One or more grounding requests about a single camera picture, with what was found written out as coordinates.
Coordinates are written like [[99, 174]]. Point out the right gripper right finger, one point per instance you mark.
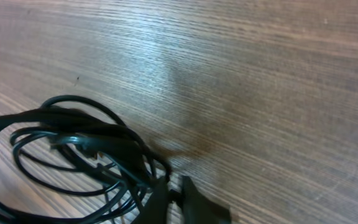
[[197, 209]]

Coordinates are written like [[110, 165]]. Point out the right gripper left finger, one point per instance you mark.
[[155, 210]]

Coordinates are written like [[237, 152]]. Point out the black usb cable thin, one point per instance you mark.
[[119, 162]]

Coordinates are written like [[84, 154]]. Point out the black usb cable thick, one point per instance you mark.
[[73, 114]]

